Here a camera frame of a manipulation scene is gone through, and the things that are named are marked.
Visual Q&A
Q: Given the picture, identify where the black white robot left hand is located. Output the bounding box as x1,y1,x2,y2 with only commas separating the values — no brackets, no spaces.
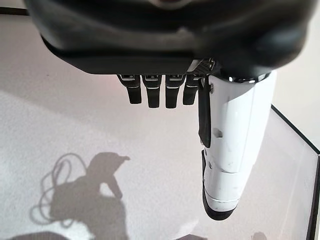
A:
23,0,315,222

